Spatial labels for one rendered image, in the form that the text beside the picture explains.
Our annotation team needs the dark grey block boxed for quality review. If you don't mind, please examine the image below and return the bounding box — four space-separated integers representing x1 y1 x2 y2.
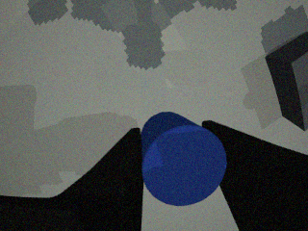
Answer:
266 32 308 131

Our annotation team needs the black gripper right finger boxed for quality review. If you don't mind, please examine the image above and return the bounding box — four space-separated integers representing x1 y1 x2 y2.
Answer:
201 119 308 231

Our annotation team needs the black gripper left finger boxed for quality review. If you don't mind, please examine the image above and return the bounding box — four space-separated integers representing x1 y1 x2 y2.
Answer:
0 127 143 231

